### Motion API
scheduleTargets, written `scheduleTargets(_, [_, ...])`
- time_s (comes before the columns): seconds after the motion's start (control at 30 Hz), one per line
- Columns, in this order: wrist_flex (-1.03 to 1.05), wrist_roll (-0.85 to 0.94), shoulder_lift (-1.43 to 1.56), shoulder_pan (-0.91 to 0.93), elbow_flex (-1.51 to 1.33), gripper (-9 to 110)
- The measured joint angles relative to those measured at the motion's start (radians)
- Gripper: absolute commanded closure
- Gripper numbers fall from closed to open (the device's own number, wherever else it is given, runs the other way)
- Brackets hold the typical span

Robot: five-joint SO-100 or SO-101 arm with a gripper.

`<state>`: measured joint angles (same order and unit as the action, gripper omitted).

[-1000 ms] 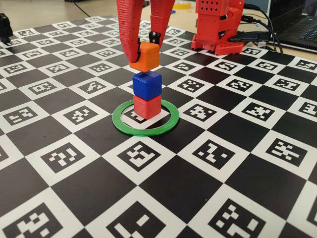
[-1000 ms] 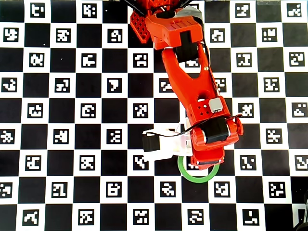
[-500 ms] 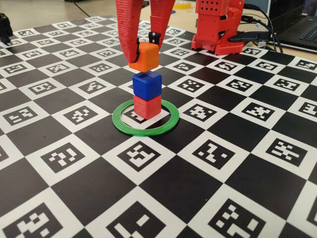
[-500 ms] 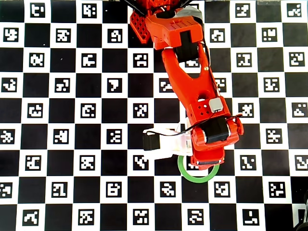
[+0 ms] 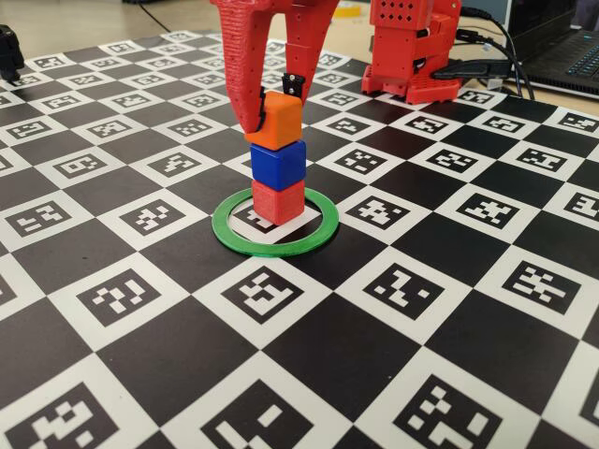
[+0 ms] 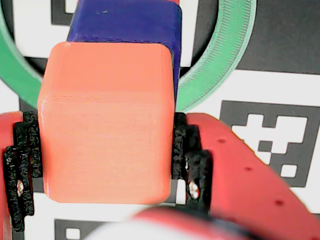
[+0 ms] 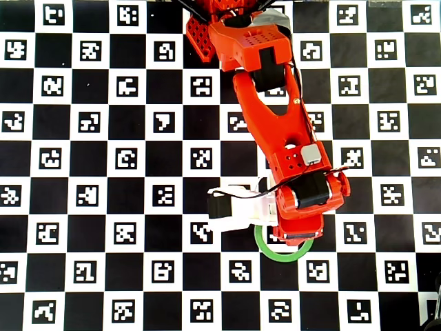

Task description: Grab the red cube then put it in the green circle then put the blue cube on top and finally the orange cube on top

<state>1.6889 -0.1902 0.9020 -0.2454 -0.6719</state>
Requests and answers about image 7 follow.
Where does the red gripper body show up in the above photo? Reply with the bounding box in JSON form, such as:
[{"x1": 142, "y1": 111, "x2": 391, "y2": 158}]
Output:
[{"x1": 274, "y1": 212, "x2": 327, "y2": 248}]

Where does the checkerboard marker mat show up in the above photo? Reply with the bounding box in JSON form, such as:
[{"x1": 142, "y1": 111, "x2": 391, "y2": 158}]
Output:
[{"x1": 0, "y1": 0, "x2": 441, "y2": 331}]

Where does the green flat ring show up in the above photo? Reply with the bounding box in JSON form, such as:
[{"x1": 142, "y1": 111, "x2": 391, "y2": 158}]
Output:
[{"x1": 254, "y1": 223, "x2": 315, "y2": 263}]

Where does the small grey cable connector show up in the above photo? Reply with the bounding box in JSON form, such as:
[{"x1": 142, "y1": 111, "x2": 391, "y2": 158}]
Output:
[{"x1": 300, "y1": 143, "x2": 322, "y2": 166}]

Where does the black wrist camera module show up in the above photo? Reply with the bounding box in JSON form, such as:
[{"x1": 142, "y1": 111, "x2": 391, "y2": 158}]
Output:
[{"x1": 207, "y1": 194, "x2": 232, "y2": 220}]

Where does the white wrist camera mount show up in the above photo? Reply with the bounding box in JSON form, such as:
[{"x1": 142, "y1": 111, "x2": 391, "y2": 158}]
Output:
[{"x1": 206, "y1": 184, "x2": 280, "y2": 232}]

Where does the thin black camera cable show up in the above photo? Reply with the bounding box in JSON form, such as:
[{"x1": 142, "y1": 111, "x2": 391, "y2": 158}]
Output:
[{"x1": 212, "y1": 63, "x2": 349, "y2": 201}]

